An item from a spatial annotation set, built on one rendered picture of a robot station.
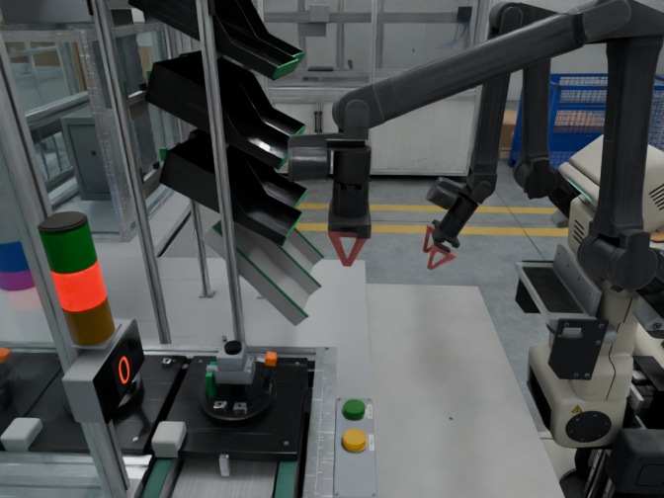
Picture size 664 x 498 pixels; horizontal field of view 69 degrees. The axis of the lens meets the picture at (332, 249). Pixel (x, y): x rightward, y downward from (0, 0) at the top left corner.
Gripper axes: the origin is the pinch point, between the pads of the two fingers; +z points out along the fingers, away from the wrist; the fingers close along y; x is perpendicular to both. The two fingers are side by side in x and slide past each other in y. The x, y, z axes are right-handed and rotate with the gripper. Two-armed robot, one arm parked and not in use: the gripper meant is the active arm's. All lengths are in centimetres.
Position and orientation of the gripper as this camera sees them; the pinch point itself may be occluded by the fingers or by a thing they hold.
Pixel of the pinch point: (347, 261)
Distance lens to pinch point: 81.8
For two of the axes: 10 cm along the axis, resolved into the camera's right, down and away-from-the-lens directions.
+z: -0.3, 8.9, 4.5
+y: -0.3, 4.5, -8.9
